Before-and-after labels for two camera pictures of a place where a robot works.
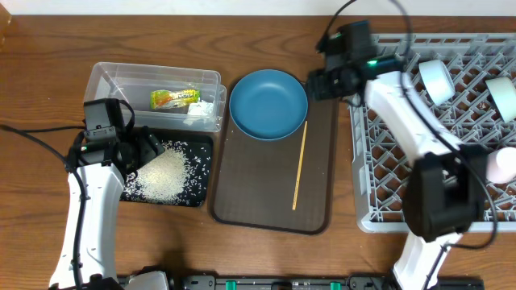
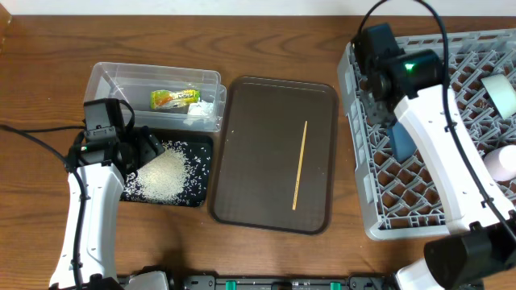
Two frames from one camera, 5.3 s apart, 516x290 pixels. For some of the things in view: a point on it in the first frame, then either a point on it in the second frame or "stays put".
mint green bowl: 503,93 stays put
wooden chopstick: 300,168 stays put
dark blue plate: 268,105 → 402,142
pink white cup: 501,165 stays put
